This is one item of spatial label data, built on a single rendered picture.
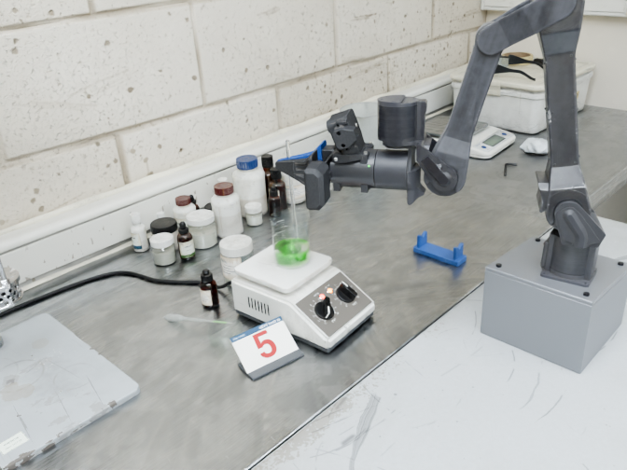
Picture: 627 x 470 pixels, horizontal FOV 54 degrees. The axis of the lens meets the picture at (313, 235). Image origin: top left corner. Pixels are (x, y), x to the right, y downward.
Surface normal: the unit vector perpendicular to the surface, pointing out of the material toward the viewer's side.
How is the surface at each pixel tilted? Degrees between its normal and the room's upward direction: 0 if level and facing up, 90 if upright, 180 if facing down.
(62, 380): 0
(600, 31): 91
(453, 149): 57
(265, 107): 90
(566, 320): 90
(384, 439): 0
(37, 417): 0
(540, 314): 90
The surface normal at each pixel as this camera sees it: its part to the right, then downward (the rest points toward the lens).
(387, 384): -0.06, -0.89
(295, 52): 0.73, 0.27
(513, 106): -0.70, 0.40
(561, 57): -0.24, 0.38
